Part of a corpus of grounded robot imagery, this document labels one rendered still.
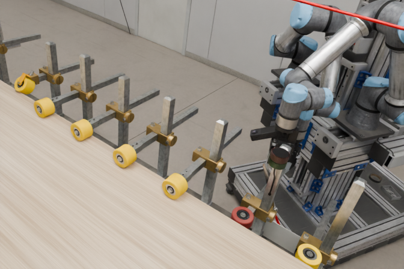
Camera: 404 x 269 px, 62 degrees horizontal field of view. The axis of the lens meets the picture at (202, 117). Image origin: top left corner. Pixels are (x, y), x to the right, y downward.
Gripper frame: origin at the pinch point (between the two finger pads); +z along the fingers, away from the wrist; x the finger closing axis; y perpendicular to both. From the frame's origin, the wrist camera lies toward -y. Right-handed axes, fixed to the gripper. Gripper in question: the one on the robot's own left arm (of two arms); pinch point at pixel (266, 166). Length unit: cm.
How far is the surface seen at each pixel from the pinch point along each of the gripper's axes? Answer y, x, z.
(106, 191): -54, -27, 9
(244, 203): -4.9, -9.4, 13.3
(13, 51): -303, 220, 98
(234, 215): -7.9, -21.8, 8.4
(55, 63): -113, 33, -4
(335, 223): 25.2, -19.6, 1.0
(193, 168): -26.8, -9.2, 2.9
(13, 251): -67, -58, 9
